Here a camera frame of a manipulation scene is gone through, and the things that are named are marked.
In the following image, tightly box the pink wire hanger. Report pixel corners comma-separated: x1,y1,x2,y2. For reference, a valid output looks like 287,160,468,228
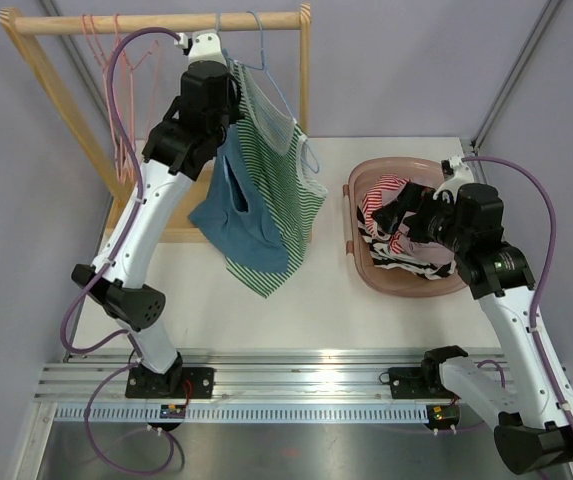
81,13,125,184

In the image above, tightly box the aluminium frame post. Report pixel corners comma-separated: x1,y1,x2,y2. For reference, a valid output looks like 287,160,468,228
36,0,110,129
470,0,565,151

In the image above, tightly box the blue hanger under green top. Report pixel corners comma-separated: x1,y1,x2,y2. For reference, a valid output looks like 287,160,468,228
246,10,321,174

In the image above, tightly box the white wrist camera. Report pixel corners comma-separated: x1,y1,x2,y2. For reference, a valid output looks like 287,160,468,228
174,29,227,65
434,156,475,204

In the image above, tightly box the left aluminium frame post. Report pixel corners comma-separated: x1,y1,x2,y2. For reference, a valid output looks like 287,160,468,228
36,0,110,129

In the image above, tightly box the blue hanger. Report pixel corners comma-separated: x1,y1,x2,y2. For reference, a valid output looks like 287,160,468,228
246,10,321,174
215,12,231,68

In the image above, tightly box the pink plastic basin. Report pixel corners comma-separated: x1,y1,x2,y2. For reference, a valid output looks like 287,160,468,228
342,157,465,298

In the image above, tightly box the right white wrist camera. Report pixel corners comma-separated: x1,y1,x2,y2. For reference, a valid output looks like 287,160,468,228
434,156,475,204

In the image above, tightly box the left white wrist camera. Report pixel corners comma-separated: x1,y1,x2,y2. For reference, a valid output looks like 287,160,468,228
174,29,227,65

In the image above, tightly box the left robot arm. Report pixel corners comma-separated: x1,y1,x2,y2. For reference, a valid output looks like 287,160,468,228
72,61,241,398

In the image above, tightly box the purple cable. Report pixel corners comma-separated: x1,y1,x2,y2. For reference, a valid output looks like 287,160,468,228
460,155,573,480
59,27,187,476

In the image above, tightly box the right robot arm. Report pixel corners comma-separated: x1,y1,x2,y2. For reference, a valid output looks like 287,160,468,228
372,183,573,475

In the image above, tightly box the right aluminium frame post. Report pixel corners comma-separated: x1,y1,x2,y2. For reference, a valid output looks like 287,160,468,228
470,0,565,151

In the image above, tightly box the black white striped tank top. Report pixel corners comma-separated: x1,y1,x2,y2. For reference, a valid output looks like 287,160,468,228
356,208,456,281

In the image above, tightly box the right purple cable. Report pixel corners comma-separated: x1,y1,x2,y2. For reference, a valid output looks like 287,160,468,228
460,155,573,480

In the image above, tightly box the blue tank top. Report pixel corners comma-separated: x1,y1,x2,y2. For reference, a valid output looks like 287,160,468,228
189,125,288,273

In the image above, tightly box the white slotted cable duct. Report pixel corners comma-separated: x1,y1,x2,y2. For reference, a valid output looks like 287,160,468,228
55,403,428,424

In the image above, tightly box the red white striped tank top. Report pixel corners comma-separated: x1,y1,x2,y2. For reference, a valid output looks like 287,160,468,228
357,174,409,254

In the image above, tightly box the wooden clothes rack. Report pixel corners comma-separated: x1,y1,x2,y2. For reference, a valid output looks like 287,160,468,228
0,3,312,235

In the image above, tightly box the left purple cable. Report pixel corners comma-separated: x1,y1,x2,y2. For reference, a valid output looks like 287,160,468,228
59,27,187,476

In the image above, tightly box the green white striped tank top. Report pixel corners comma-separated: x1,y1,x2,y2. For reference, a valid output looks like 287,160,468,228
227,61,328,298

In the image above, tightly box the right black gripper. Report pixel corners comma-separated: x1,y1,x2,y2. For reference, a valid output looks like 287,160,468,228
372,182,471,255

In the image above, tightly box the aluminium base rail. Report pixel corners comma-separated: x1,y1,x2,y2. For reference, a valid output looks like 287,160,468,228
34,348,424,403

